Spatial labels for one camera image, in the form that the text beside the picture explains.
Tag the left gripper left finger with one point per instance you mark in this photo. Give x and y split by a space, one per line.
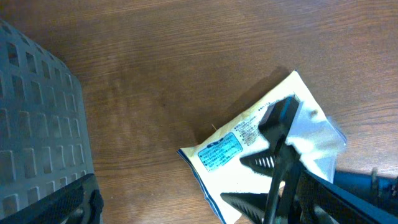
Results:
79 202

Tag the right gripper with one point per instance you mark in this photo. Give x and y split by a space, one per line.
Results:
281 162

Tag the grey plastic basket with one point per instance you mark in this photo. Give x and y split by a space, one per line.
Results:
44 138

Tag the cream snack bag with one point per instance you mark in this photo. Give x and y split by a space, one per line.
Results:
216 164

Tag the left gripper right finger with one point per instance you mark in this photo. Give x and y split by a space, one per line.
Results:
323 202

